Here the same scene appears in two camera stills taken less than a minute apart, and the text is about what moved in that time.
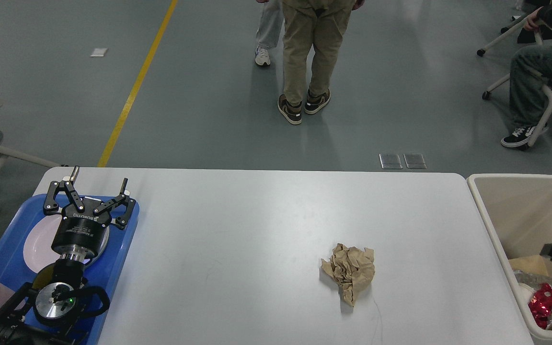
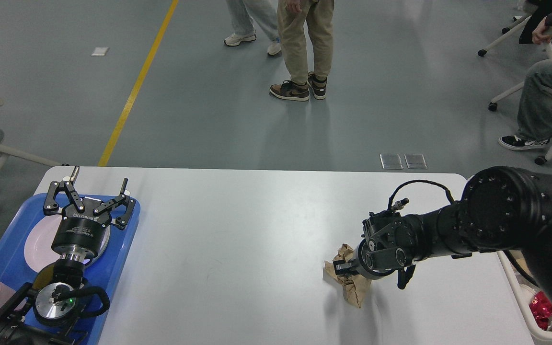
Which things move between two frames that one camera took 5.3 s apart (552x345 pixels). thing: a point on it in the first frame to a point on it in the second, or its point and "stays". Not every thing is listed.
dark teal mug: [44, 278] stays
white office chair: [487, 95] to [551, 34]
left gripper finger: [125, 216] stays
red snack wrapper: [542, 302] stays
